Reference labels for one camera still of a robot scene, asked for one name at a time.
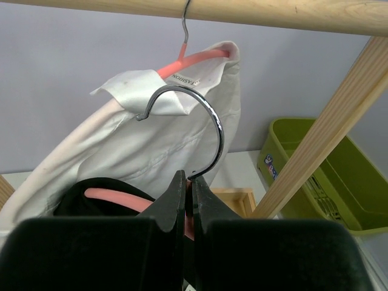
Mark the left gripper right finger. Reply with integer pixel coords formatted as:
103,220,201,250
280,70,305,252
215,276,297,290
192,178,373,290

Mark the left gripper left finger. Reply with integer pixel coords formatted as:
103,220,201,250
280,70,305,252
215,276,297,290
1,171,186,290

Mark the black shirt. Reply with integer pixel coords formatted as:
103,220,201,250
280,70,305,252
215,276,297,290
53,178,155,216

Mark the pink hanger with black shirt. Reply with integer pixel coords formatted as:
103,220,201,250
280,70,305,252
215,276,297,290
84,84,225,240

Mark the white shirt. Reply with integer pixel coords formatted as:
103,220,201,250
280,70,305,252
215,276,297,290
1,42,241,236

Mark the pink hanger with white shirt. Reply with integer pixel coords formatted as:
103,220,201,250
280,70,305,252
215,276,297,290
157,0,230,79

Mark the green plastic basket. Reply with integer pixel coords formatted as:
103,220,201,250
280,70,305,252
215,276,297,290
257,118,387,236

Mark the wooden clothes rack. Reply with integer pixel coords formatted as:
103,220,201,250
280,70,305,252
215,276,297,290
0,0,388,219

